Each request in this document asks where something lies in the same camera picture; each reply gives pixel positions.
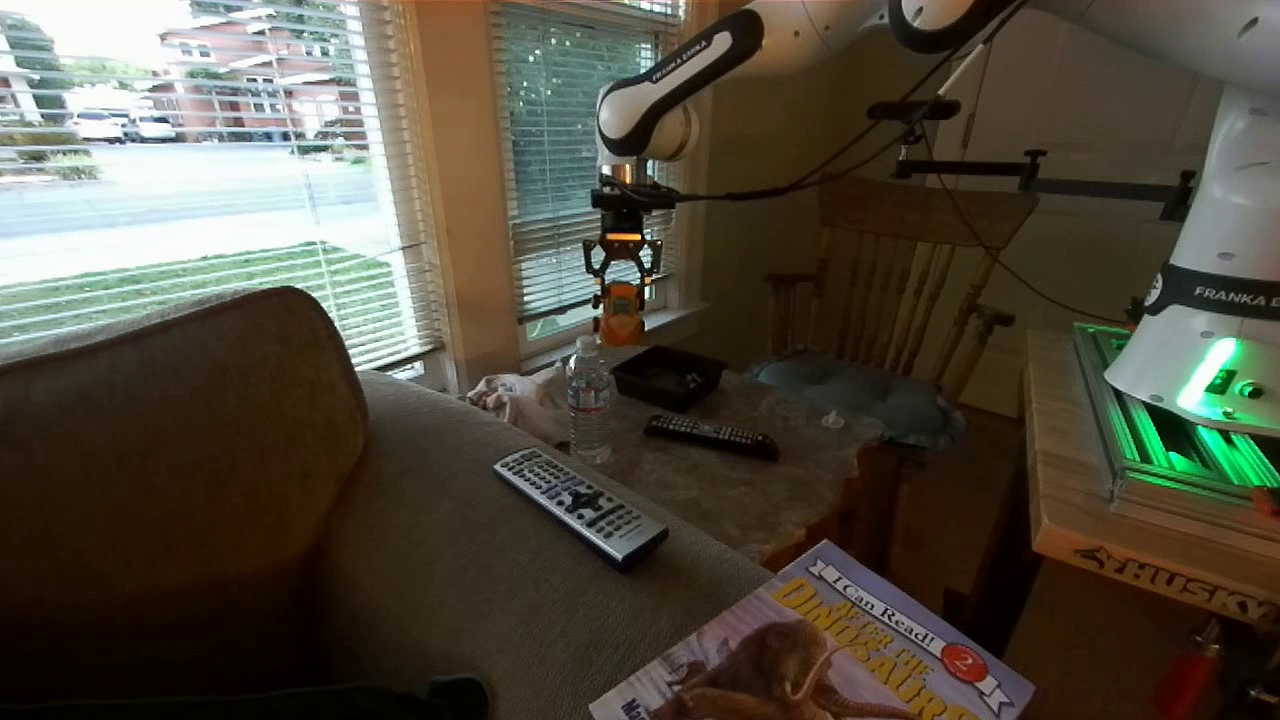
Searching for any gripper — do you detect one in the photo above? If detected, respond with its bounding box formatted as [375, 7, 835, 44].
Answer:
[583, 208, 665, 307]

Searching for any orange toy car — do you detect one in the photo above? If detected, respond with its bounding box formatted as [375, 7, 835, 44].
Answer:
[594, 281, 647, 348]

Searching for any black plastic box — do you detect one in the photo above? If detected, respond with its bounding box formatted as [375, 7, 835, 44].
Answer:
[610, 345, 730, 414]

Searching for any narrow window with blinds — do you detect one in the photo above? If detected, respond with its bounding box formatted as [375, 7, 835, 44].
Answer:
[487, 0, 691, 351]

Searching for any clear plastic water bottle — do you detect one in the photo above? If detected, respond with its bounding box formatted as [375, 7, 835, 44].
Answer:
[566, 335, 614, 467]

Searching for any white crumpled cloth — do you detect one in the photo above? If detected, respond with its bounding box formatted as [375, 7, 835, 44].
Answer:
[466, 364, 573, 447]

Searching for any black remote control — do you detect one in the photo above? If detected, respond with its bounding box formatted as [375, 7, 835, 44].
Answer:
[642, 413, 782, 464]

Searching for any silver remote control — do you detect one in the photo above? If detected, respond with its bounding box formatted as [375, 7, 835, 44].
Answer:
[492, 447, 671, 574]

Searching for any beige patterned tablecloth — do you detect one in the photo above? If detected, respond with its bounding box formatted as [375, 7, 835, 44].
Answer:
[560, 345, 891, 563]

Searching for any wooden rocking chair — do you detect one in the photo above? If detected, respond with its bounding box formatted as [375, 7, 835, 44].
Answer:
[764, 177, 1042, 605]

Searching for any blue seat cushion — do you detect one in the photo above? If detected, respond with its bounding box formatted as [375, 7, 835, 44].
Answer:
[749, 351, 967, 452]

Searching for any large window with blinds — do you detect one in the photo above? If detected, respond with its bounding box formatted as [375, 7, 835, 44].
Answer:
[0, 0, 447, 373]

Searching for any dinosaur picture book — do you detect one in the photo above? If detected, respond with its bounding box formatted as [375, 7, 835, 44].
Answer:
[587, 539, 1037, 720]

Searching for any beige sofa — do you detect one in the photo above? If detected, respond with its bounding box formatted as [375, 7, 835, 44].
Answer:
[0, 285, 773, 720]

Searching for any row of parked cars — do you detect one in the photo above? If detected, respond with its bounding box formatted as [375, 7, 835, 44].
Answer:
[66, 108, 179, 145]

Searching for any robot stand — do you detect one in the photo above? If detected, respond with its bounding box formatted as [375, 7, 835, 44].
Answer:
[1021, 322, 1280, 629]

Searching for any red clamp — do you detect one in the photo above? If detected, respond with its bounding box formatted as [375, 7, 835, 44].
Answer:
[1153, 618, 1227, 720]

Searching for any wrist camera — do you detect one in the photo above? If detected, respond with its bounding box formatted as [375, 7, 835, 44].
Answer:
[589, 186, 680, 212]

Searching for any camera on mount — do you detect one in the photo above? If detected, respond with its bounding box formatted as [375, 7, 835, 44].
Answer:
[866, 95, 1199, 224]

